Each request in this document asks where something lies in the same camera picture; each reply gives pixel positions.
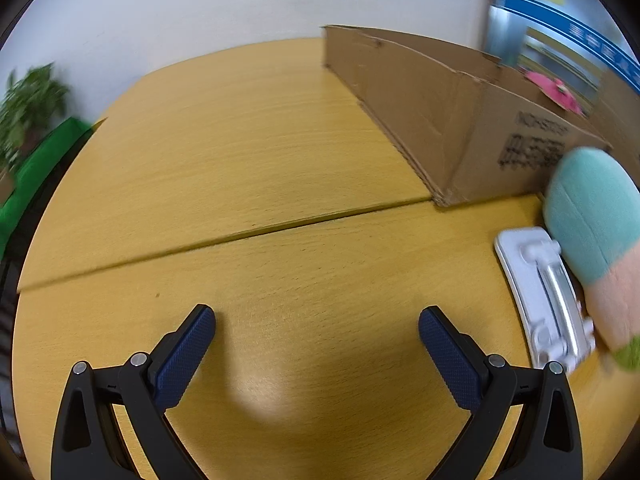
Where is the pink bear plush toy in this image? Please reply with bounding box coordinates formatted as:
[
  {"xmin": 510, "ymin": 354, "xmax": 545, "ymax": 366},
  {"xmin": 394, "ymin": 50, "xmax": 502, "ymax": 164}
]
[{"xmin": 524, "ymin": 70, "xmax": 584, "ymax": 116}]

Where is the white folding phone stand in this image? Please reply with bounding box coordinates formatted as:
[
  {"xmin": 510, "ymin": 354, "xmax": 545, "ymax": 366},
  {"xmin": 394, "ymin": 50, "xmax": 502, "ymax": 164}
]
[{"xmin": 495, "ymin": 228, "xmax": 596, "ymax": 374}]

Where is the brown cardboard box tray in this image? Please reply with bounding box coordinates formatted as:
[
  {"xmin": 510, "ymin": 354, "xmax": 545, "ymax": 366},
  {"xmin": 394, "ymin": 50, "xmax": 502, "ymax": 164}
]
[{"xmin": 324, "ymin": 25, "xmax": 639, "ymax": 207}]

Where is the potted green plant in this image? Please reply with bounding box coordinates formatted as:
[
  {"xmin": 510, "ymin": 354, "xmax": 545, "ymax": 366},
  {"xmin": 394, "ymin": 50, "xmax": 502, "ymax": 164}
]
[{"xmin": 1, "ymin": 63, "xmax": 70, "ymax": 170}]

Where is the pig plush toy green hair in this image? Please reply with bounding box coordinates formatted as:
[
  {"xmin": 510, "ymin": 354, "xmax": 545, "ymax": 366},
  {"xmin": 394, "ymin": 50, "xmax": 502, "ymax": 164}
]
[{"xmin": 542, "ymin": 148, "xmax": 639, "ymax": 372}]

